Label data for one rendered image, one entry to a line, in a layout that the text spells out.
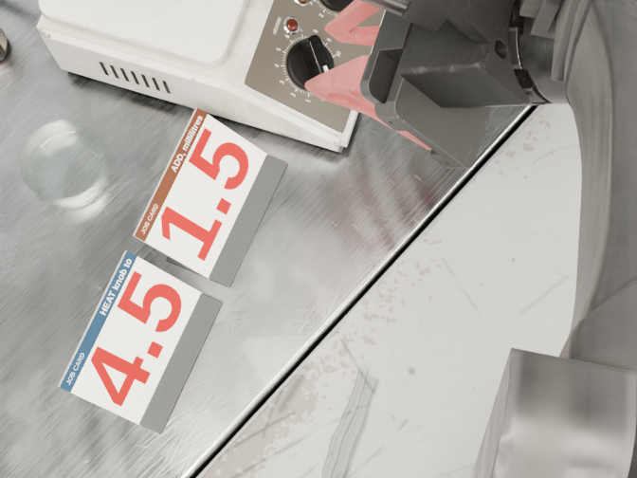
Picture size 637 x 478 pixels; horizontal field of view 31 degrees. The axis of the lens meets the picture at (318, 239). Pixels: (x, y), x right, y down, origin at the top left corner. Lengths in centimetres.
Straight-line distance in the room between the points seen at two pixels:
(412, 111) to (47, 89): 32
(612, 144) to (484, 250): 40
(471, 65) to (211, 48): 22
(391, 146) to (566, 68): 35
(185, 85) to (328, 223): 13
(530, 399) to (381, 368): 46
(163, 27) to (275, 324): 19
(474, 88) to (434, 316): 23
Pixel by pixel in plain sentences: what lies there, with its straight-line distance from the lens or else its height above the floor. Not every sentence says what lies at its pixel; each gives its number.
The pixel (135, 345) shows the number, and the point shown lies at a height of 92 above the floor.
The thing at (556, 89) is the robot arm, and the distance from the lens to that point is 53.
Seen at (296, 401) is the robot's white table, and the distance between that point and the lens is 72.
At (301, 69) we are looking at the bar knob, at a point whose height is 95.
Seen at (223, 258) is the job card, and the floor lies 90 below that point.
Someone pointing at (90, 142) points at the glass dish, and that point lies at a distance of 78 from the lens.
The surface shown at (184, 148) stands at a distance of 73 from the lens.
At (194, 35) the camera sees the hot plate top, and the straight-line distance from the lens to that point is 70.
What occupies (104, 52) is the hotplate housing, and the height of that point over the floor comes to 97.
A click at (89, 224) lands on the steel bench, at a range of 76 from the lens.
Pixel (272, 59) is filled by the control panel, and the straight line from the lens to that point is 72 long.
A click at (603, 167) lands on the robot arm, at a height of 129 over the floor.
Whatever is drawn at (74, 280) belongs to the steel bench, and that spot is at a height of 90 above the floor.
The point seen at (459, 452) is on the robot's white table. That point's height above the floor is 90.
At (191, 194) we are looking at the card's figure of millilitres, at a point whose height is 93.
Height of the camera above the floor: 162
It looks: 75 degrees down
